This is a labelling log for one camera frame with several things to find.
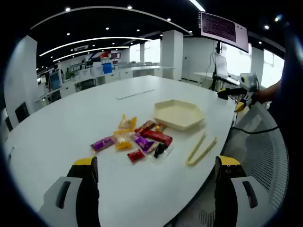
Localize white table power strip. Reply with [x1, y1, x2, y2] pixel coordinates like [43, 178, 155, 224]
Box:
[116, 88, 156, 100]

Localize white square column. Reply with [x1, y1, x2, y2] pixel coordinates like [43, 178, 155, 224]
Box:
[160, 29, 184, 81]
[4, 35, 38, 130]

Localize black food packet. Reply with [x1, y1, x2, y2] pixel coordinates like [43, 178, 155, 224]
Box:
[153, 143, 175, 159]

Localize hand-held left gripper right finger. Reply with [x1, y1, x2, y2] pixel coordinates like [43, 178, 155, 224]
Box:
[214, 155, 279, 227]

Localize purple food packet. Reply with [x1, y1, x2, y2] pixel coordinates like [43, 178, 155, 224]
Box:
[90, 136, 116, 152]
[132, 134, 156, 153]

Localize yellow food packet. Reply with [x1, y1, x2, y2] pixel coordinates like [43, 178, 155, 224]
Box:
[118, 114, 137, 130]
[113, 129, 133, 150]

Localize dark red food packet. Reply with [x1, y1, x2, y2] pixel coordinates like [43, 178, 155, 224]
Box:
[134, 120, 156, 133]

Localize long red food packet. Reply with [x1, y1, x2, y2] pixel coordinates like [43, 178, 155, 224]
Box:
[141, 129, 173, 145]

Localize large wall monitor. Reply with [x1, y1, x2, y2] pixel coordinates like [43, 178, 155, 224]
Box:
[197, 10, 250, 54]

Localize person's dark shirt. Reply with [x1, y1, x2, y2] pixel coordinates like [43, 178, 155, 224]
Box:
[280, 14, 303, 152]

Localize black tripod stand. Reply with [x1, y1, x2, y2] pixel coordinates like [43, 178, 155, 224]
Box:
[211, 40, 222, 92]

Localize pale blue monitor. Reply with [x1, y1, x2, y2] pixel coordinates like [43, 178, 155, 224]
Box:
[49, 72, 62, 90]

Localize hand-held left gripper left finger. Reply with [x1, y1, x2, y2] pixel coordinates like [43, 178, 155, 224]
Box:
[37, 156, 101, 227]

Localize white side desk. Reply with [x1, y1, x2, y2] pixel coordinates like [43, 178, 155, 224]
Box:
[193, 70, 241, 86]

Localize row of white office desks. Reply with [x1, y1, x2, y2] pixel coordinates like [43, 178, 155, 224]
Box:
[35, 65, 176, 105]

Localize open grey laptop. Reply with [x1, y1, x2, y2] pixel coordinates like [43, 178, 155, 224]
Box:
[213, 53, 229, 78]

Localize black cable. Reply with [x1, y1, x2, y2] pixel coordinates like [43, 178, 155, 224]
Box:
[230, 125, 279, 135]

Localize beige hexagonal container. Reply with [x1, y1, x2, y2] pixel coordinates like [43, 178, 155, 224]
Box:
[153, 99, 205, 132]

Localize small red food packet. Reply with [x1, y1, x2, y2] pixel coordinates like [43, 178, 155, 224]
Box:
[127, 149, 145, 163]

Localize beige food tongs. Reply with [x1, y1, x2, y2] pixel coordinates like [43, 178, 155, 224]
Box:
[186, 132, 218, 167]

